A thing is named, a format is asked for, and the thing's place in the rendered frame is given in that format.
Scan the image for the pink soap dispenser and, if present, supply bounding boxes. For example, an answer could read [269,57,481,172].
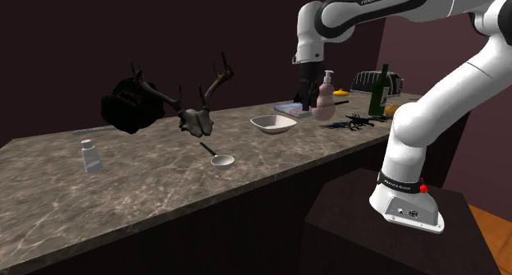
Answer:
[311,70,337,121]

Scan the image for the blue and pink book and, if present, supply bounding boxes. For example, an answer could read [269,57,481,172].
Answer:
[273,101,317,120]

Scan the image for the black and silver toaster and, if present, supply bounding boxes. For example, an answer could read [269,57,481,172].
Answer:
[350,70,405,98]

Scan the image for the white bowl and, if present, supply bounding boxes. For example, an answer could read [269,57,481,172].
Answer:
[249,114,299,136]

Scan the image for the black spiky twig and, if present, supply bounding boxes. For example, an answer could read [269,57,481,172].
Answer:
[319,112,391,133]

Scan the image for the dark green wine bottle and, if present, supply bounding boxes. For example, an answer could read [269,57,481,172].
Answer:
[368,63,391,117]

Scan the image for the dark deer skull with antlers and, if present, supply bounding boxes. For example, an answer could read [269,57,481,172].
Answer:
[130,51,235,139]

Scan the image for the dark robot stand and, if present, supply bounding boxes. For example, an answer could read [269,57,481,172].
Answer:
[297,167,503,275]

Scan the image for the black lumpy bag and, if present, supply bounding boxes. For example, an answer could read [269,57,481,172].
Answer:
[99,76,167,135]

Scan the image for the grey shaker bottle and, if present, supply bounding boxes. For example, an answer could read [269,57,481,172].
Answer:
[80,139,104,174]

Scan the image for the white ladle with black handle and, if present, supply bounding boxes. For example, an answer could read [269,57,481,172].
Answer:
[199,141,236,172]

